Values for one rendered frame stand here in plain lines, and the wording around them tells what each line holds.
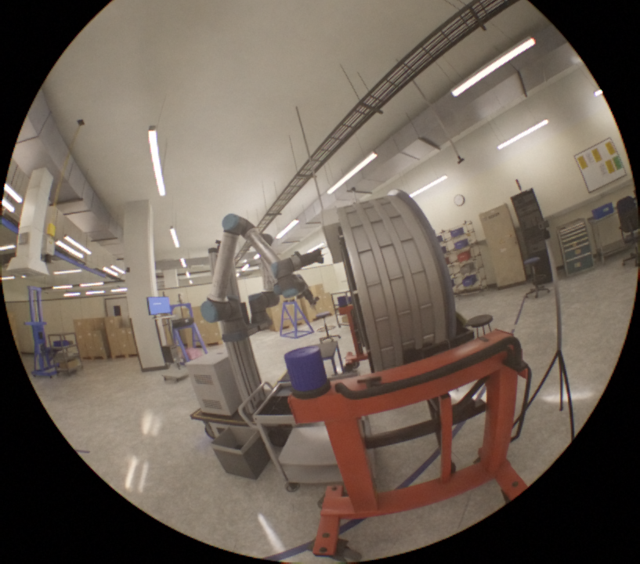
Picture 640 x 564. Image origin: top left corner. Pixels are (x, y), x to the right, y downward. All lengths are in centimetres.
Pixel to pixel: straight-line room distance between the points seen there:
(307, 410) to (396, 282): 71
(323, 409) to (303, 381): 11
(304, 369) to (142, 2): 335
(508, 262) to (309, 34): 581
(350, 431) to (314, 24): 349
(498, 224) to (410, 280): 486
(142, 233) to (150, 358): 300
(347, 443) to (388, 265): 81
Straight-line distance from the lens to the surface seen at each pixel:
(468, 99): 444
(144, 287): 576
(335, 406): 71
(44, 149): 405
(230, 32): 313
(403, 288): 111
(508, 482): 125
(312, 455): 149
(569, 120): 686
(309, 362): 66
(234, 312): 164
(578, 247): 542
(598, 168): 663
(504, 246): 583
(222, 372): 200
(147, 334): 576
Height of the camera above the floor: 129
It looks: 11 degrees up
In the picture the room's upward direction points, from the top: 13 degrees counter-clockwise
